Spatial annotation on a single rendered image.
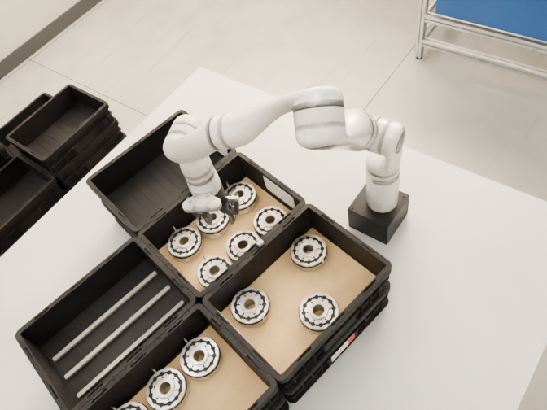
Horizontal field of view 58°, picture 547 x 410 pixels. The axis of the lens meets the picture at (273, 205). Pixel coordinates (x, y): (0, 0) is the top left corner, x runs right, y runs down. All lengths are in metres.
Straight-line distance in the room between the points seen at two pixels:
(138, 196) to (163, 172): 0.11
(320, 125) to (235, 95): 1.23
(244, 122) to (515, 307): 0.93
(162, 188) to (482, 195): 1.02
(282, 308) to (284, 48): 2.32
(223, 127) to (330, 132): 0.22
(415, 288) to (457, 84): 1.78
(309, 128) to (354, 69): 2.31
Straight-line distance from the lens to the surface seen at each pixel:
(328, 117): 0.86
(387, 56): 3.24
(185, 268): 1.47
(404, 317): 1.46
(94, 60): 3.86
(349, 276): 1.37
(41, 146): 2.60
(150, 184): 1.69
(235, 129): 0.96
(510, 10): 2.84
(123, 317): 1.47
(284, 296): 1.36
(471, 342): 1.46
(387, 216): 1.50
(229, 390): 1.30
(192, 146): 1.02
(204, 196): 1.16
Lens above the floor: 2.05
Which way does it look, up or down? 54 degrees down
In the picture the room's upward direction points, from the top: 16 degrees counter-clockwise
